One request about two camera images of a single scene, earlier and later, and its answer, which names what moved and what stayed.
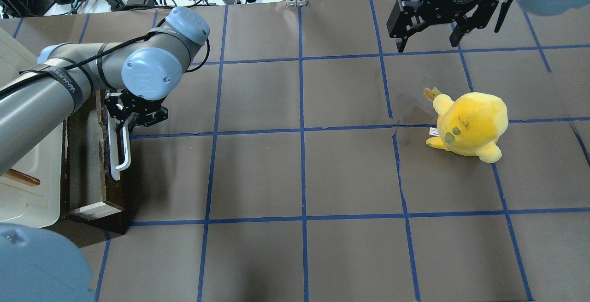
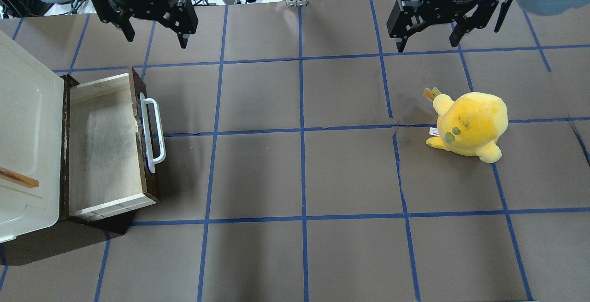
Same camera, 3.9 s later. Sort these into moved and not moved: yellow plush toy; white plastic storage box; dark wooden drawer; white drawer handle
Moved: dark wooden drawer; white drawer handle
Not moved: yellow plush toy; white plastic storage box
